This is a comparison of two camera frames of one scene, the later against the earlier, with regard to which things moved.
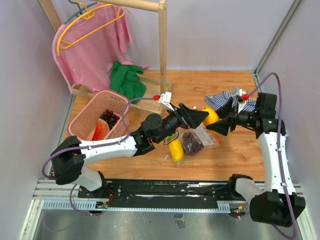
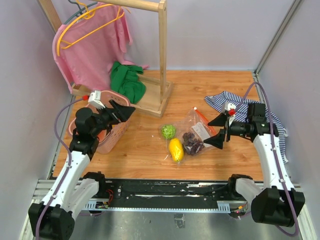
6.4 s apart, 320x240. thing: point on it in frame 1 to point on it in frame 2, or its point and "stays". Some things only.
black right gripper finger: [225, 111] to [219, 120]
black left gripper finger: [192, 118] to [123, 112]
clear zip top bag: [184, 144] stays
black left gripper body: [173, 121] to [104, 118]
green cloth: [124, 79] stays
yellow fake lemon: [177, 150] stays
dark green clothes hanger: [80, 12] stays
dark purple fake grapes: [191, 144] stays
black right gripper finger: [221, 127] to [217, 140]
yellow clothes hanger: [93, 11] stays
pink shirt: [85, 47] stays
